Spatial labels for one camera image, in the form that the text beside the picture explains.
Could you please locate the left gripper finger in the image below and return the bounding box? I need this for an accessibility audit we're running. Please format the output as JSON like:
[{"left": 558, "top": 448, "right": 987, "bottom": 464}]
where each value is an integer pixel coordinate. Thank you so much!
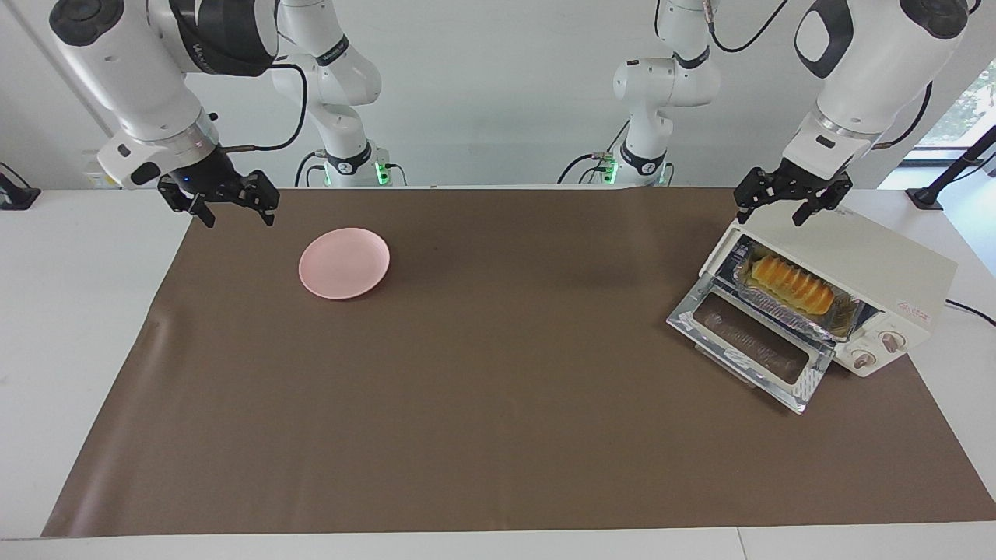
[
  {"left": 791, "top": 175, "right": 854, "bottom": 228},
  {"left": 735, "top": 166, "right": 780, "bottom": 227}
]

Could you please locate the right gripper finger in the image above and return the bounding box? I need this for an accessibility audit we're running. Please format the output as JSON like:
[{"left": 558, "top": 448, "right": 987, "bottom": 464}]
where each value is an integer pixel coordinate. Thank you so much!
[
  {"left": 157, "top": 174, "right": 217, "bottom": 229},
  {"left": 233, "top": 170, "right": 280, "bottom": 228}
]

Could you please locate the golden ridged bread loaf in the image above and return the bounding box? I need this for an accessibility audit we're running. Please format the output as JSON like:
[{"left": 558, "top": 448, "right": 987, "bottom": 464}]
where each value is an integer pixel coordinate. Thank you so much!
[{"left": 749, "top": 255, "right": 835, "bottom": 316}]

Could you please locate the aluminium foil tray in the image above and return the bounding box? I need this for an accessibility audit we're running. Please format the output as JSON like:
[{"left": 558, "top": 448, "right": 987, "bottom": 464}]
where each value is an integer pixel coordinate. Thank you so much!
[{"left": 728, "top": 237, "right": 864, "bottom": 343}]

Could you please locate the cream white toaster oven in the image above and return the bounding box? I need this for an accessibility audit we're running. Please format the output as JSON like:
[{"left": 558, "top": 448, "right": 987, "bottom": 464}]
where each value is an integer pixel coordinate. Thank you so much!
[{"left": 699, "top": 204, "right": 958, "bottom": 378}]

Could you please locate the glass oven door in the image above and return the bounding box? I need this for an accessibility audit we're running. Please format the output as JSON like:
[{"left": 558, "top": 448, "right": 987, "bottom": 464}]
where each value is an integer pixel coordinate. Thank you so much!
[{"left": 666, "top": 274, "right": 837, "bottom": 415}]

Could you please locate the black clamp stand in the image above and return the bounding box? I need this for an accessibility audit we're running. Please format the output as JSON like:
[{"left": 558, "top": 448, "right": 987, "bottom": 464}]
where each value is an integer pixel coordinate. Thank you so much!
[{"left": 907, "top": 124, "right": 996, "bottom": 211}]

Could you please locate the pink round plate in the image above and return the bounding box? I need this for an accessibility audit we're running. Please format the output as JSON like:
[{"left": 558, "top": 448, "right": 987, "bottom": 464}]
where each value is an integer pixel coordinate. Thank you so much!
[{"left": 299, "top": 227, "right": 391, "bottom": 300}]

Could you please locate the window with green foliage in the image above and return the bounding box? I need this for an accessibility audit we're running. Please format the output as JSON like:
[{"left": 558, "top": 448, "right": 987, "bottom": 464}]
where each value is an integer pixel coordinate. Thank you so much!
[{"left": 903, "top": 58, "right": 996, "bottom": 168}]

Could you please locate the brown table mat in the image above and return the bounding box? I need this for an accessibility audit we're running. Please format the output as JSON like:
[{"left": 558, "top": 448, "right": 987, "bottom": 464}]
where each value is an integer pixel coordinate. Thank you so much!
[{"left": 40, "top": 187, "right": 996, "bottom": 537}]

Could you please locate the black base cable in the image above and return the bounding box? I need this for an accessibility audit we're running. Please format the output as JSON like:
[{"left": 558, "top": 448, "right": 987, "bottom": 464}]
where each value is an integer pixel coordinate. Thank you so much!
[
  {"left": 556, "top": 117, "right": 631, "bottom": 185},
  {"left": 294, "top": 150, "right": 328, "bottom": 187}
]

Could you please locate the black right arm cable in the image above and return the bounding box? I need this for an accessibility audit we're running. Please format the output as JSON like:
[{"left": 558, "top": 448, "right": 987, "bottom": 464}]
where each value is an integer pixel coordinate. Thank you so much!
[{"left": 216, "top": 62, "right": 309, "bottom": 152}]

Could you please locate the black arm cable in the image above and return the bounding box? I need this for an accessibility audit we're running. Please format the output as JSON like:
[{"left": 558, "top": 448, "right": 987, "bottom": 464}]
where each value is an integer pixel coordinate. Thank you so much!
[
  {"left": 216, "top": 62, "right": 309, "bottom": 152},
  {"left": 704, "top": 0, "right": 935, "bottom": 151}
]

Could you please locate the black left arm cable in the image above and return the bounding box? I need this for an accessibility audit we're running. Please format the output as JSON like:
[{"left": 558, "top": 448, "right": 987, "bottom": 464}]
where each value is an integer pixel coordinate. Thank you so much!
[{"left": 704, "top": 0, "right": 935, "bottom": 151}]

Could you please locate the black desk mount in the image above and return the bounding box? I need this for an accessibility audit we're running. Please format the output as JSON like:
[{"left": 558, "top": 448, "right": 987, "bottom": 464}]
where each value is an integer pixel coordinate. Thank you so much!
[{"left": 0, "top": 162, "right": 41, "bottom": 211}]

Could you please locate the black oven power cord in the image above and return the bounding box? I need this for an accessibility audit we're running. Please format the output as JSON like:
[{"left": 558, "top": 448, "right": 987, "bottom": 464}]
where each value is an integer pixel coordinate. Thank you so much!
[{"left": 945, "top": 299, "right": 996, "bottom": 327}]

